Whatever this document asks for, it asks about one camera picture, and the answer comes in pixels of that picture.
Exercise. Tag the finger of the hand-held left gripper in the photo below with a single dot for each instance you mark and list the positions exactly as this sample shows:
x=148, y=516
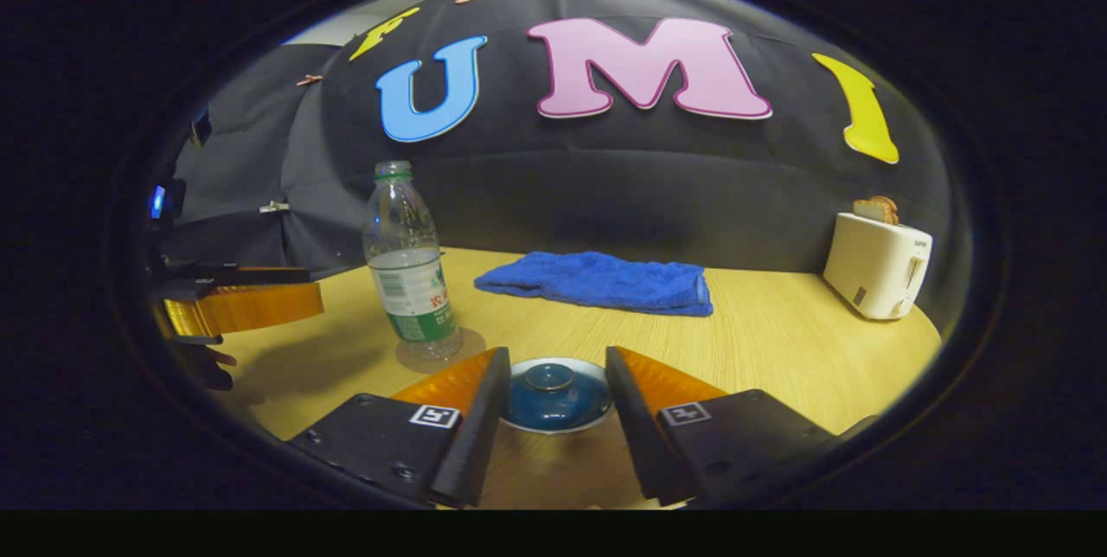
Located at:
x=259, y=306
x=225, y=274

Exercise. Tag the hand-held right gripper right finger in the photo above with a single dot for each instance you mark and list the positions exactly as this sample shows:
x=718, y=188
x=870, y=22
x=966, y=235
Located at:
x=644, y=444

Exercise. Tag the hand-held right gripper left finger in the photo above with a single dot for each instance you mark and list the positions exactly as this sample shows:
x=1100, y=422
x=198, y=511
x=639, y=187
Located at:
x=480, y=436

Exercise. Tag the white and blue teacup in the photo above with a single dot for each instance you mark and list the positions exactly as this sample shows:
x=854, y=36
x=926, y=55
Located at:
x=519, y=421

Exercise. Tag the blue teacup lid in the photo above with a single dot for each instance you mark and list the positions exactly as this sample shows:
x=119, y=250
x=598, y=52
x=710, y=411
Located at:
x=553, y=397

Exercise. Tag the clear plastic water bottle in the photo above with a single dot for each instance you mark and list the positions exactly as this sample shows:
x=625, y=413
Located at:
x=411, y=280

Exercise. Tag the white clip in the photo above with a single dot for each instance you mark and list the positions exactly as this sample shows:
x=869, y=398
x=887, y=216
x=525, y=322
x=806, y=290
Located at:
x=274, y=207

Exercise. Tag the blue towel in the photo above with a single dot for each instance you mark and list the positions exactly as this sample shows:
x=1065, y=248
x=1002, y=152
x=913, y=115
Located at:
x=597, y=280

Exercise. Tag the red clip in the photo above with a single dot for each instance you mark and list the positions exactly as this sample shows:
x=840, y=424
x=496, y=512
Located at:
x=309, y=80

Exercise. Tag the white toaster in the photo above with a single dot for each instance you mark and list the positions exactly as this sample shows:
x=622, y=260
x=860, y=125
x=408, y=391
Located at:
x=873, y=267

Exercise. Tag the toast slice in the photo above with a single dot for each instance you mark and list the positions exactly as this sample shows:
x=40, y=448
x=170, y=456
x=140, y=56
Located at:
x=876, y=209

